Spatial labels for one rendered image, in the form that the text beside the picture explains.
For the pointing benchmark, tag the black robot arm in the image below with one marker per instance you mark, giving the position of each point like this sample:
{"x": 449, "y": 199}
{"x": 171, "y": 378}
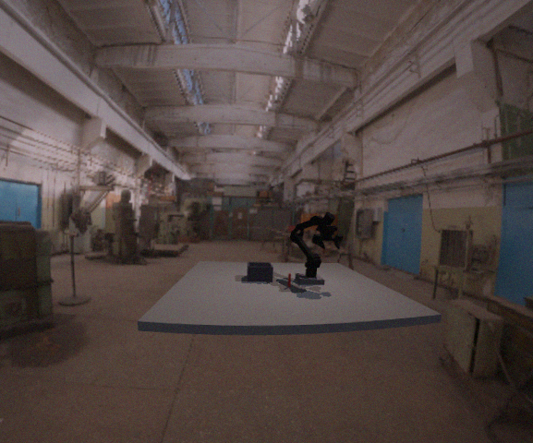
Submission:
{"x": 313, "y": 260}

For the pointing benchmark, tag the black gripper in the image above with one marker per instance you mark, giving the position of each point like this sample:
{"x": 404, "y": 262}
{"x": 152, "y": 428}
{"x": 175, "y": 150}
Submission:
{"x": 318, "y": 238}

